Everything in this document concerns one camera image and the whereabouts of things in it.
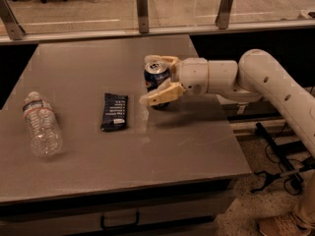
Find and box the right metal bracket post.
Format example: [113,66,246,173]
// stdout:
[216,0,233,30]

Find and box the glass barrier panel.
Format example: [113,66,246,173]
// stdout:
[7,0,315,33]

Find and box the black stand with cables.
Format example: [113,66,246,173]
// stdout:
[251,123,315,196]

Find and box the clear plastic water bottle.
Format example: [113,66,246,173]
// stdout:
[23,91,63,158]

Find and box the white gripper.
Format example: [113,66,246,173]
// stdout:
[139,55,209,106]

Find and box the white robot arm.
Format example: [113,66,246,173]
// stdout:
[140,49,315,157]

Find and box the black drawer handle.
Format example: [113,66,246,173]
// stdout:
[99,211,140,231]

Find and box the left metal bracket post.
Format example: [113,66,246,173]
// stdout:
[0,0,25,40]

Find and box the tan shoe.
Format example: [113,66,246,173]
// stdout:
[257,213,311,236]

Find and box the blue pepsi can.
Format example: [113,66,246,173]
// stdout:
[143,60,171,110]

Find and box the dark blue snack bar packet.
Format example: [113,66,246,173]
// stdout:
[100,93,128,132]

